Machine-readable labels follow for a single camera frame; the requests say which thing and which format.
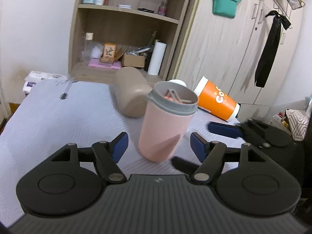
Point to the orange paper cup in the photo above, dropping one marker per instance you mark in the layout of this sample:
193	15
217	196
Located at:
215	101

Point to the taupe tumbler cup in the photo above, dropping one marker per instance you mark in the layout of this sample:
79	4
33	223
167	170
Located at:
130	90

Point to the small wooden floral box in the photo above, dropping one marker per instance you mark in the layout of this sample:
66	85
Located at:
109	52

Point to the white tissue packs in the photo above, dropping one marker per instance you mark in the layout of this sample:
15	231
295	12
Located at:
35	77

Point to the small white cup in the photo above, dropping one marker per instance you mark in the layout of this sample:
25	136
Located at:
97	51

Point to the flat white tin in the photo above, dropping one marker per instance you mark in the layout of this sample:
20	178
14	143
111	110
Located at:
123	6

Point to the pink flat box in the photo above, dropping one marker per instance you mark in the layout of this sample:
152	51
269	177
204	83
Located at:
96	63

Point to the wooden wardrobe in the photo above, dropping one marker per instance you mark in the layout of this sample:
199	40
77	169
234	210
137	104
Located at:
226	51

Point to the wooden bookshelf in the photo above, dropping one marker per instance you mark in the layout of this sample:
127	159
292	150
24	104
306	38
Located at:
128	29

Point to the grey patterned table cloth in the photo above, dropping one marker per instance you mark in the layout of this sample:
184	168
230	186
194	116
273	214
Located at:
56	113

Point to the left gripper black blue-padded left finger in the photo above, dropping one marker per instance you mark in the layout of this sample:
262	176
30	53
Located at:
107	155

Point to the white paper towel roll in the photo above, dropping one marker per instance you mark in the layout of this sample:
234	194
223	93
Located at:
156	58

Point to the white floral paper cup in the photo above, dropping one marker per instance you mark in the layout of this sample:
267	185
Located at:
178	82

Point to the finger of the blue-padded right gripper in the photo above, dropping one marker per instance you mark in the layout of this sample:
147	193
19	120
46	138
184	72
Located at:
224	130

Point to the small pink bottle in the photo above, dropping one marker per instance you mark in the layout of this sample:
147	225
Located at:
162	8

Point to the small cardboard box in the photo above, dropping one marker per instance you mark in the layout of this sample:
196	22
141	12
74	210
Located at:
129	59

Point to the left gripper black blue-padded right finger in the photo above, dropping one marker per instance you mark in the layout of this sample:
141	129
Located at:
211	155

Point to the clear bottle beige cap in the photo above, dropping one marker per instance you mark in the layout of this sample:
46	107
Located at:
87	46

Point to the pink tumbler cup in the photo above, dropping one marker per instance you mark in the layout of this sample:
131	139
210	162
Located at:
169	111

